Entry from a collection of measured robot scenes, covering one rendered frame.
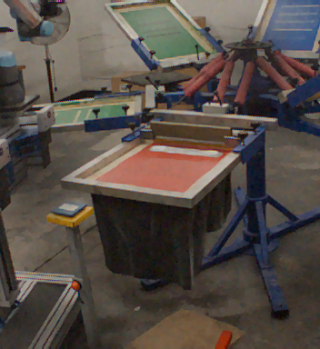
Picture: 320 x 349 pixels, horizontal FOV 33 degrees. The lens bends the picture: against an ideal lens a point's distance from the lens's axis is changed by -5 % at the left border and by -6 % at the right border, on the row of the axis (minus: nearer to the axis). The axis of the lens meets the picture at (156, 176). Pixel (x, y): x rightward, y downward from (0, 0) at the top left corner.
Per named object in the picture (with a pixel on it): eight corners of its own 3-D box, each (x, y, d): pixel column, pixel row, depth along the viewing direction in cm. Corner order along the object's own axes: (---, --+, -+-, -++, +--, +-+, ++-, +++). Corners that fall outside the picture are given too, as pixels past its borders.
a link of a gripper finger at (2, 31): (16, 46, 160) (-13, 47, 160) (16, 26, 158) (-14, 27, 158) (14, 46, 157) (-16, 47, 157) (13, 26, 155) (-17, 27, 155)
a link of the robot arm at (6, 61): (4, 84, 241) (-1, 54, 236) (-14, 84, 249) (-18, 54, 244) (24, 78, 250) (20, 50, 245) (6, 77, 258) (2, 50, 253)
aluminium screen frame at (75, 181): (191, 208, 201) (191, 198, 199) (61, 188, 229) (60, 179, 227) (264, 140, 263) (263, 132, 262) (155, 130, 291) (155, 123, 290)
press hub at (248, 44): (274, 262, 340) (270, 43, 291) (217, 254, 359) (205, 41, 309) (292, 234, 371) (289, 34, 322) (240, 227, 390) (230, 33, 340)
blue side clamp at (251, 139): (244, 164, 239) (243, 149, 236) (233, 164, 241) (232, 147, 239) (265, 143, 263) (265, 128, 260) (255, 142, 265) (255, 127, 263)
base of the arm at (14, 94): (-12, 106, 247) (-15, 85, 244) (3, 98, 261) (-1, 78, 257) (16, 104, 244) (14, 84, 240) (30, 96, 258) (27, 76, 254)
